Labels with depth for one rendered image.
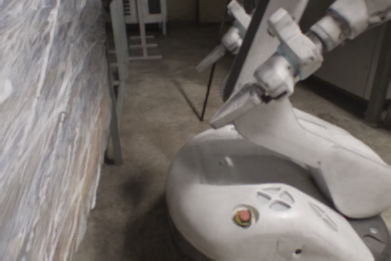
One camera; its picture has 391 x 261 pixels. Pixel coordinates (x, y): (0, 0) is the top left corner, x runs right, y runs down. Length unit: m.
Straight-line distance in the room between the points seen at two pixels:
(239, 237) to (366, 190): 0.42
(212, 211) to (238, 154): 0.36
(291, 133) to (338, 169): 0.18
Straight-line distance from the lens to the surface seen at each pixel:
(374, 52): 2.22
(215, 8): 7.48
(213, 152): 1.07
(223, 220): 0.76
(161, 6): 6.21
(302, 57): 0.58
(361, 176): 0.97
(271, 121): 0.79
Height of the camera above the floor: 0.86
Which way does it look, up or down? 23 degrees down
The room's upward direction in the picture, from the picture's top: 1 degrees counter-clockwise
